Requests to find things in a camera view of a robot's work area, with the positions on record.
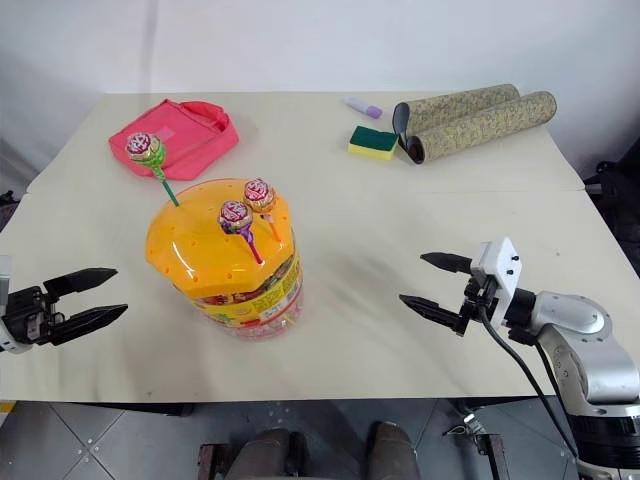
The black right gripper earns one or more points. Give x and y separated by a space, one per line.
476 300

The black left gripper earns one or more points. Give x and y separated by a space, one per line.
22 312

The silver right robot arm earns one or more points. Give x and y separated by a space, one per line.
580 350

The lollipop jar with orange lid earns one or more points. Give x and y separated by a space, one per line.
225 260

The green stick lollipop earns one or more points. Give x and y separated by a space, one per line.
145 150

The pink stick purple lollipop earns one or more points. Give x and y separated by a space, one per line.
236 220

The orange stick lollipop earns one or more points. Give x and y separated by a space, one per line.
260 197

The black object at table edge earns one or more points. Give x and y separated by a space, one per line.
7 205

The yellow green sponge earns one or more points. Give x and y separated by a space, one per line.
372 142

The rolled patterned mat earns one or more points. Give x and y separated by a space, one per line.
487 125
462 107

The dark rounded robot foot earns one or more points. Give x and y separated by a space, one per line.
392 450
265 452

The pink fabric bag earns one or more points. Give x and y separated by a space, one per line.
172 137

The white purple glue stick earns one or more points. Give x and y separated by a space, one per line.
362 107

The black equipment at table edge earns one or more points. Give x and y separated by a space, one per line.
617 195

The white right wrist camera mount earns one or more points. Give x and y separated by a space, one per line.
497 267

